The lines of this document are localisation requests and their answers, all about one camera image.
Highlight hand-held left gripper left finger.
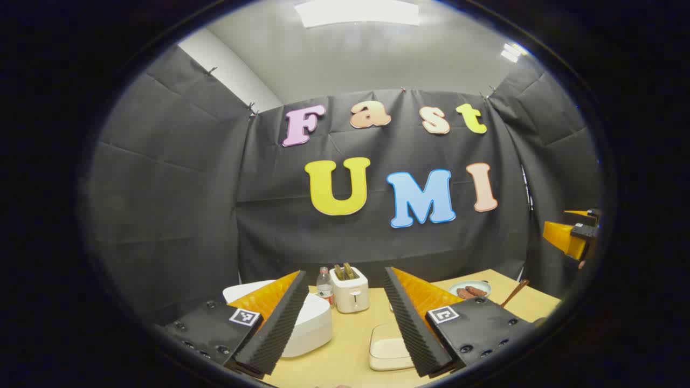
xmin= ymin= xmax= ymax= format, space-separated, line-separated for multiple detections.
xmin=162 ymin=269 xmax=309 ymax=378

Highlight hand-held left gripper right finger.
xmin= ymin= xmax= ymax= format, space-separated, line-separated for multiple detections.
xmin=384 ymin=266 xmax=534 ymax=378

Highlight white rice cooker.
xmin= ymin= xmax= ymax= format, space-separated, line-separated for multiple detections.
xmin=223 ymin=280 xmax=333 ymax=358

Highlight brown wooden spoon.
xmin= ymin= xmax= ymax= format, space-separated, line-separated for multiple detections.
xmin=500 ymin=279 xmax=530 ymax=308

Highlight cream square dish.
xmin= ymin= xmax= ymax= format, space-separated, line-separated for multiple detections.
xmin=369 ymin=322 xmax=416 ymax=371

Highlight clear plastic water bottle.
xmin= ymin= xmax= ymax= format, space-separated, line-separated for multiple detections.
xmin=316 ymin=267 xmax=335 ymax=307

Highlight white toaster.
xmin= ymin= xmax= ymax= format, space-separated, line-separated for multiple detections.
xmin=330 ymin=267 xmax=370 ymax=314

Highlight pale green plate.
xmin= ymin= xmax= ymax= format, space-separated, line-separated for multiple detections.
xmin=448 ymin=280 xmax=492 ymax=300

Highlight small ceiling light panel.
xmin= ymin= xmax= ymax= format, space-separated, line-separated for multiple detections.
xmin=500 ymin=43 xmax=529 ymax=63

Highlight large ceiling light panel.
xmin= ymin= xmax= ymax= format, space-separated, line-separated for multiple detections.
xmin=294 ymin=0 xmax=420 ymax=29

